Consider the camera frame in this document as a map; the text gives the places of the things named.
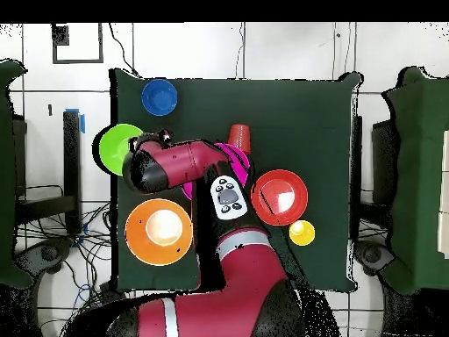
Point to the large pink bowl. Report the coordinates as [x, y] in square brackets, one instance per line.
[240, 161]

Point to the orange-red ribbed cup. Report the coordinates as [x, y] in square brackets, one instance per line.
[240, 138]

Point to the large orange bowl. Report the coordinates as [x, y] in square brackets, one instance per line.
[140, 238]

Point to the small dark blue bowl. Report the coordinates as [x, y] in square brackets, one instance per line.
[159, 97]

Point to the light green bowl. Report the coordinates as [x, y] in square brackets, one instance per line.
[112, 151]

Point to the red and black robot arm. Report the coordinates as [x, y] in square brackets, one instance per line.
[228, 298]

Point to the red shallow bowl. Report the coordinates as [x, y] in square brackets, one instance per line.
[280, 196]

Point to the yellow cup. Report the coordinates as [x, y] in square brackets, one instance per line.
[303, 235]

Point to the dark green tablecloth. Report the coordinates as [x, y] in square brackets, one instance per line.
[298, 105]

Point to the green-clothed side table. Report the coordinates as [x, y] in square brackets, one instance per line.
[7, 245]
[421, 175]

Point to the black stand frame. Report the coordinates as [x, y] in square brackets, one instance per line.
[72, 158]
[357, 158]

